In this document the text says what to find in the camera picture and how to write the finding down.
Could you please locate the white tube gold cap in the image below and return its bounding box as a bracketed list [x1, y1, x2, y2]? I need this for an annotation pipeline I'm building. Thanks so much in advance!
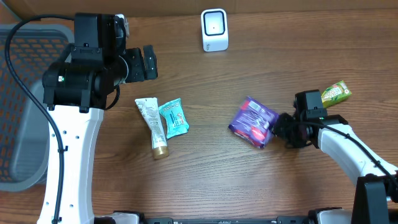
[135, 98, 169, 159]

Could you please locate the red purple pad package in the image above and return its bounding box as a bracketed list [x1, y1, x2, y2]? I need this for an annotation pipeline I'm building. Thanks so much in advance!
[228, 96, 279, 149]

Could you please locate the green yellow juice carton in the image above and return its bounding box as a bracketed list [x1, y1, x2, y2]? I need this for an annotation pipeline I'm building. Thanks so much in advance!
[321, 80, 352, 108]

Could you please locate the teal wipes packet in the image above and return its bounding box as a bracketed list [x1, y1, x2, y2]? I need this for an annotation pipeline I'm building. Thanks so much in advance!
[159, 98, 190, 139]

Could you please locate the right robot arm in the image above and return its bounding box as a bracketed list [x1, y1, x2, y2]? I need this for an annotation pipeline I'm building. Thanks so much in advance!
[272, 90, 397, 223]

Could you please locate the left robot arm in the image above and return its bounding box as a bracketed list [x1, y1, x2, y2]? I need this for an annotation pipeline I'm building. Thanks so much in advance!
[38, 13, 158, 224]

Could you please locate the white barcode scanner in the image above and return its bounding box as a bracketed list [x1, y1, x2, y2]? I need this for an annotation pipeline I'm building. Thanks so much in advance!
[200, 8, 229, 52]

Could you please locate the grey plastic mesh basket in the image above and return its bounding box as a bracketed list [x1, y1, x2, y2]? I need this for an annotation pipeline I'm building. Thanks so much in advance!
[1, 24, 74, 192]

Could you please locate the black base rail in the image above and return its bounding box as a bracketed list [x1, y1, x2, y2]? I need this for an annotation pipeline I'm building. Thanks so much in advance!
[93, 207, 366, 224]

